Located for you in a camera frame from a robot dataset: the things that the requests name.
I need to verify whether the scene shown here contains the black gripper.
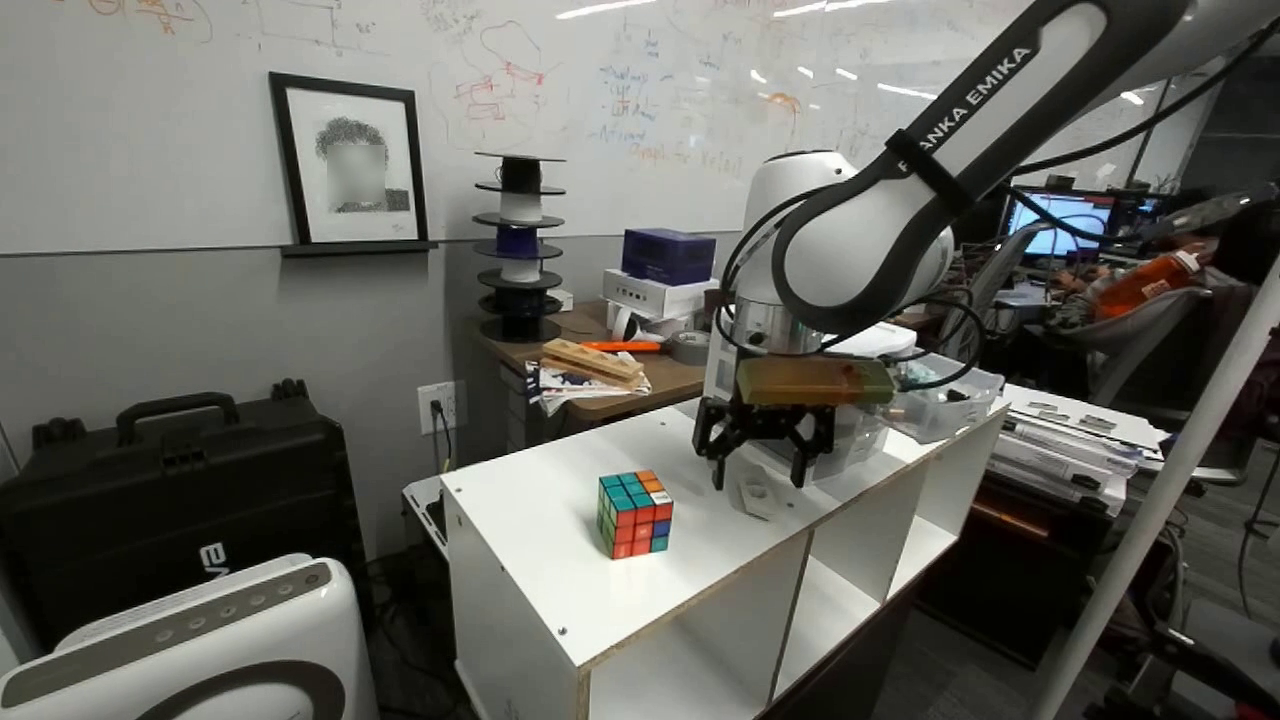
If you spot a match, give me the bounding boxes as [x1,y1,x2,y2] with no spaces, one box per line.
[687,396,844,497]

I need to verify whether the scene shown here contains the brown wooden desk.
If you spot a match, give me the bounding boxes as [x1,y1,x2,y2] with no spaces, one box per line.
[472,301,711,451]

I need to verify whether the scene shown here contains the Rubik's cube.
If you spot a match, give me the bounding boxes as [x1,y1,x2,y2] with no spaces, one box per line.
[594,470,676,566]

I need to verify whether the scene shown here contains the orange hand tool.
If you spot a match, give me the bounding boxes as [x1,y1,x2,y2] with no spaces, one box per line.
[584,333,668,359]

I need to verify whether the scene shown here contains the white cardboard box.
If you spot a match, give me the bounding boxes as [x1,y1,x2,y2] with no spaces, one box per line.
[598,268,722,341]

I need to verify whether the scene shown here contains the loose white papers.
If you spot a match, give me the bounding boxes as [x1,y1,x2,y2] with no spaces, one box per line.
[526,359,655,420]

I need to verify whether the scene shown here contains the tan wooden block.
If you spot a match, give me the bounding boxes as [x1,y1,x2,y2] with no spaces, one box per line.
[540,337,650,394]

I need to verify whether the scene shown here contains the dark blue box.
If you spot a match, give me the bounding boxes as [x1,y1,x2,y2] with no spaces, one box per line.
[621,226,719,289]

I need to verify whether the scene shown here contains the white cube shelf unit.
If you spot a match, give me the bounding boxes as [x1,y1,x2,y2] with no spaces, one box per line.
[436,386,1013,720]

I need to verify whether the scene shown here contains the grey chair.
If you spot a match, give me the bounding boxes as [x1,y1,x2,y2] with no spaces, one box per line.
[952,226,1041,359]

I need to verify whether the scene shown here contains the stack of white sheets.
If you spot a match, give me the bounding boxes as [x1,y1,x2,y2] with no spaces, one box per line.
[992,382,1173,516]

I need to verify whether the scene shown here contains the stack of filament spools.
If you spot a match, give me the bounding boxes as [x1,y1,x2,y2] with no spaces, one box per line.
[469,147,571,345]

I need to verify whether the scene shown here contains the lit blue monitor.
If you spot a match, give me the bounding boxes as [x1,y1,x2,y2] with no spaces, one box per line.
[1004,189,1122,266]

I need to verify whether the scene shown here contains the seated person grey clothes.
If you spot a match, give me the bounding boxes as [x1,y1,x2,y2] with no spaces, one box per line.
[1064,191,1280,404]

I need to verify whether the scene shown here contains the white slanted pole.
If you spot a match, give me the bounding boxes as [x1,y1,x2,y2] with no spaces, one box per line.
[1033,256,1280,720]

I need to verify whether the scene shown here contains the orange object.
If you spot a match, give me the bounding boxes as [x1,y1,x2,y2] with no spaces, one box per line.
[1092,249,1196,324]

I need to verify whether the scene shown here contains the black picture ledge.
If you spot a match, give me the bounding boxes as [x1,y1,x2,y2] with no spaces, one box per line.
[277,236,438,261]

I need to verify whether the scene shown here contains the white air purifier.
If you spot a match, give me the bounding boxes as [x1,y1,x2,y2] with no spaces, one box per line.
[0,553,383,720]

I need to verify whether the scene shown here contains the black framed picture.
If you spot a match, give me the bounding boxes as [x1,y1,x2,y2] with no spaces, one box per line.
[265,70,433,253]

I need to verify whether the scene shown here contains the black hard carry case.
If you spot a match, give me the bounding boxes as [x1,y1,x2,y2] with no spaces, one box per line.
[0,375,367,647]

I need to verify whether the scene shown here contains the white wall outlet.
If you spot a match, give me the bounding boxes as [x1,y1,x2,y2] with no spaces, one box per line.
[416,382,460,440]

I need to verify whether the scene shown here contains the wall whiteboard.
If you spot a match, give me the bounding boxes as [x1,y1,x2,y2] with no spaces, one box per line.
[0,0,1045,261]

